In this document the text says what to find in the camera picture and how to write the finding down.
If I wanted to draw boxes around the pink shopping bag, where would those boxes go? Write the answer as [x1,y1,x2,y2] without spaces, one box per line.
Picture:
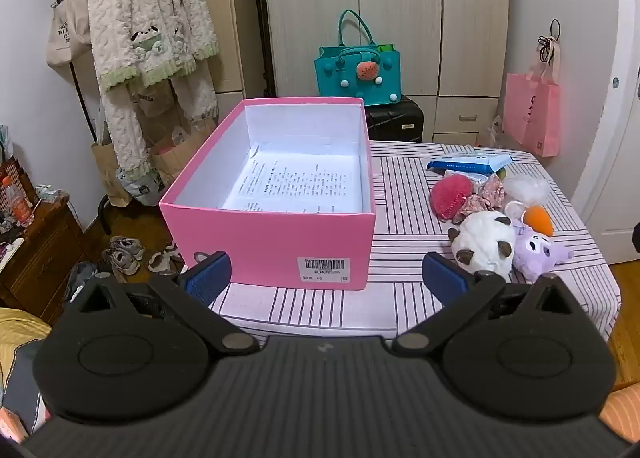
[502,70,561,157]

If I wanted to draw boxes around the white door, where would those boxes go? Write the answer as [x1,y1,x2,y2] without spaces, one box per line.
[570,0,640,265]

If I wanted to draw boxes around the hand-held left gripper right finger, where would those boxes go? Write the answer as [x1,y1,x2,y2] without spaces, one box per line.
[391,252,578,358]

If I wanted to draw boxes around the pink cardboard box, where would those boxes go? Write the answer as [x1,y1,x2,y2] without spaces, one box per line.
[159,98,377,291]

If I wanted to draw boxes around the teal felt handbag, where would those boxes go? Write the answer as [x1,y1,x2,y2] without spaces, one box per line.
[314,9,401,106]

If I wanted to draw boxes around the printed paper sheet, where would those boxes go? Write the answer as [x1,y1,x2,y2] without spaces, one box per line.
[221,140,363,213]

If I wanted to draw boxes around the pink fabric scrunchie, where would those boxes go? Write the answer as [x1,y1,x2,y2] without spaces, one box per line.
[457,173,507,225]

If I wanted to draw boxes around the black suitcase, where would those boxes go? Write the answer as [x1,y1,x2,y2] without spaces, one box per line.
[364,95,425,143]

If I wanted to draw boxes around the wooden nightstand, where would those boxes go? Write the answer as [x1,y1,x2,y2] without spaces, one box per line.
[0,190,92,325]

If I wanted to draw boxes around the blue and white wipes pack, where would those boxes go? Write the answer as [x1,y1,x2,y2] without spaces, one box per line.
[426,152,515,177]

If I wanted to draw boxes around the pink fluffy pompom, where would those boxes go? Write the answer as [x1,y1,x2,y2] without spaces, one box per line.
[430,174,474,221]

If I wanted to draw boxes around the white fleece pajama pants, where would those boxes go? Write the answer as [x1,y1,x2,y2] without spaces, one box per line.
[100,58,221,195]

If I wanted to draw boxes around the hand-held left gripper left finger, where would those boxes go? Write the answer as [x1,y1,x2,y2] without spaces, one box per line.
[66,252,261,356]

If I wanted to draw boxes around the white panda plush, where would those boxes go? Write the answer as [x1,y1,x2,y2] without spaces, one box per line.
[447,210,517,275]

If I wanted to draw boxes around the white plastic bag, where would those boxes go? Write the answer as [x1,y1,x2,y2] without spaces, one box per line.
[502,173,551,207]

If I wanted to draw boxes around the purple plush toy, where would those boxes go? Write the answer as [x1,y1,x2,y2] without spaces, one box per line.
[511,225,575,285]

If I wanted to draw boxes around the grey sneakers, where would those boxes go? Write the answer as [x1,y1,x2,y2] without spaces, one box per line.
[102,236,146,277]

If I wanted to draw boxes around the orange drink bottle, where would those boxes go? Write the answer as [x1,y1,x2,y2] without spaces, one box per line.
[0,177,35,227]

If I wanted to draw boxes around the striped pink tablecloth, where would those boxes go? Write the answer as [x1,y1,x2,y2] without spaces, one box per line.
[207,140,622,343]

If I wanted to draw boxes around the white bag on floor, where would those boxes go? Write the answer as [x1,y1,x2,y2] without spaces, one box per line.
[477,115,504,149]

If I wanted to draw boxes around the yellow blanket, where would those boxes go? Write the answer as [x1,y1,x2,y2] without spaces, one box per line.
[0,308,52,419]

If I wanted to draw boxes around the brown paper bag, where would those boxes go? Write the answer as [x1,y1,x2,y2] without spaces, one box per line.
[149,117,217,189]
[91,138,134,207]

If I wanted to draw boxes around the beige sandals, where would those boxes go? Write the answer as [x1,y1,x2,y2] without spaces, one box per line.
[147,240,187,273]

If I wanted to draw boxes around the orange plush toy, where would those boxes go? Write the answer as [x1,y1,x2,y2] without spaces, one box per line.
[522,205,555,237]

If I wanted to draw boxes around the canvas tote bag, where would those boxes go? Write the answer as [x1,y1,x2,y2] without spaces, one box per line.
[46,0,94,68]

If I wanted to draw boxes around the beige side cabinet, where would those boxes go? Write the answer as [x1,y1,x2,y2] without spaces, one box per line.
[182,0,274,111]

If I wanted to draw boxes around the white fleece pajama top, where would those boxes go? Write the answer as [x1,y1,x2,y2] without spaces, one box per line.
[87,0,221,93]

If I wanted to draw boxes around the wall hook with cords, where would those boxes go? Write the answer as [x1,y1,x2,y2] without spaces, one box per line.
[537,19,562,66]

